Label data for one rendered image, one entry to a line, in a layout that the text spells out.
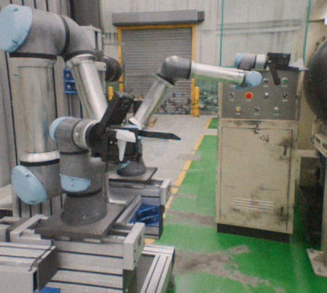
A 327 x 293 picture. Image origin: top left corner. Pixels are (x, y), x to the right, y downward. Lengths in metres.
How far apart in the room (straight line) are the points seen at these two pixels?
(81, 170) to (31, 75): 0.29
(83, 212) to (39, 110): 0.36
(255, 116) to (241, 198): 0.62
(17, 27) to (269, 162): 1.83
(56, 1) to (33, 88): 0.42
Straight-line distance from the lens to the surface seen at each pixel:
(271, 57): 1.68
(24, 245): 1.17
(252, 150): 2.24
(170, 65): 1.46
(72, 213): 1.04
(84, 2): 1.26
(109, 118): 0.68
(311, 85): 1.65
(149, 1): 11.31
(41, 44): 0.89
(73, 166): 0.80
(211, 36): 10.66
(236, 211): 2.39
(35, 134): 0.91
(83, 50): 0.95
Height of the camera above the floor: 1.17
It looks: 10 degrees down
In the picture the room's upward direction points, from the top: straight up
